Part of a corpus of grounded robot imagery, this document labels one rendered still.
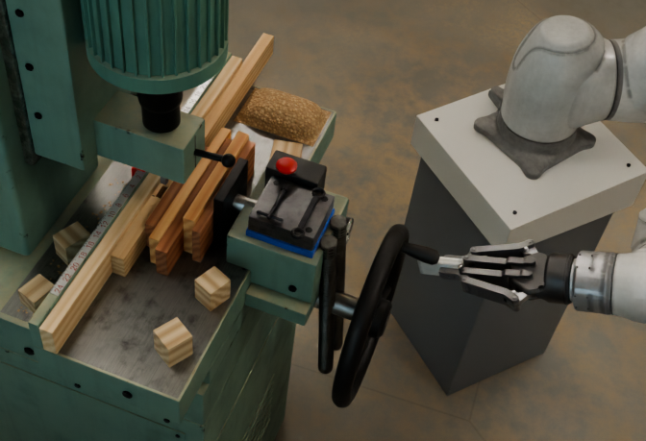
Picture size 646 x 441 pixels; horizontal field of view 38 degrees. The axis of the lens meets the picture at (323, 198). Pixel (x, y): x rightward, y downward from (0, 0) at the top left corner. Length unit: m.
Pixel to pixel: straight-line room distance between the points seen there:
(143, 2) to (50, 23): 0.16
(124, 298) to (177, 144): 0.23
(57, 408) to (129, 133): 0.52
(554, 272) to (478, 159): 0.53
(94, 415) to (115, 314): 0.29
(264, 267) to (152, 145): 0.23
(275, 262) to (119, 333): 0.23
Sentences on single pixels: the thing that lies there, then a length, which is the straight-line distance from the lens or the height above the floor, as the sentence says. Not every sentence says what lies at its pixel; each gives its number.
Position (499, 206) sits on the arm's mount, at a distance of 1.79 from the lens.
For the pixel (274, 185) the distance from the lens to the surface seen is 1.31.
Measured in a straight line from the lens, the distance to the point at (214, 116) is 1.49.
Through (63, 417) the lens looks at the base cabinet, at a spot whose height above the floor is 0.57.
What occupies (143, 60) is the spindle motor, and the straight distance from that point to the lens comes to 1.12.
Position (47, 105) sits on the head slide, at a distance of 1.28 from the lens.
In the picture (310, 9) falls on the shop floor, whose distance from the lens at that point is 3.30.
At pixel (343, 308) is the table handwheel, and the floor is 0.82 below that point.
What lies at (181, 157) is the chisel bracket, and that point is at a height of 1.06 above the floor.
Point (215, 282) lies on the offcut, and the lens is 1.27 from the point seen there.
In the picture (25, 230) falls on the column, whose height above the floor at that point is 0.86.
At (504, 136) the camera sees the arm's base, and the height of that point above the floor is 0.72.
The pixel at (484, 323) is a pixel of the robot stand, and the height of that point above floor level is 0.29.
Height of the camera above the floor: 1.96
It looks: 48 degrees down
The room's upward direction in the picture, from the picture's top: 8 degrees clockwise
